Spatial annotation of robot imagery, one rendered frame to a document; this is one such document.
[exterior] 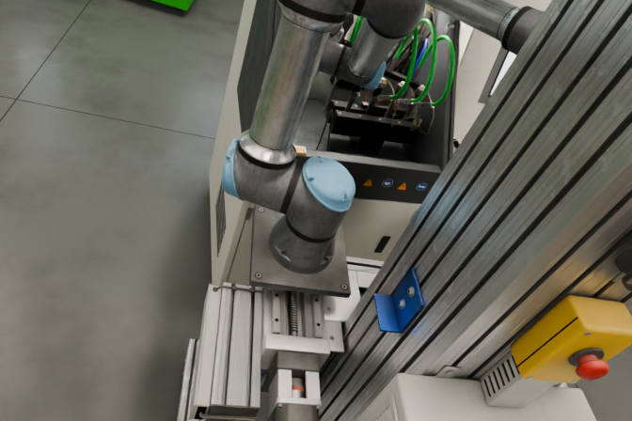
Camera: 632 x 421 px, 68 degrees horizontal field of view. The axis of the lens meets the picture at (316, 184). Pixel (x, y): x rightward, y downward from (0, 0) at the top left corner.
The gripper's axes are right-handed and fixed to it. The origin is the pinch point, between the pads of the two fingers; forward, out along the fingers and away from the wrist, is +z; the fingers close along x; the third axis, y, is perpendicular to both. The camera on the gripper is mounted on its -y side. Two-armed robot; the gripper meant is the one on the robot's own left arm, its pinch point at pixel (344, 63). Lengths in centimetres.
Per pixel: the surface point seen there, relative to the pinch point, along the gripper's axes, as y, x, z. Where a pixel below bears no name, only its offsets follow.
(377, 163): 20.6, 15.7, 23.4
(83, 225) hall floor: 82, -110, 60
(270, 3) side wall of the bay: -10.9, -28.3, -5.1
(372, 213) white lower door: 35, 17, 43
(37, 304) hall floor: 113, -94, 35
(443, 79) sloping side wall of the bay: -18.6, 25.7, 33.7
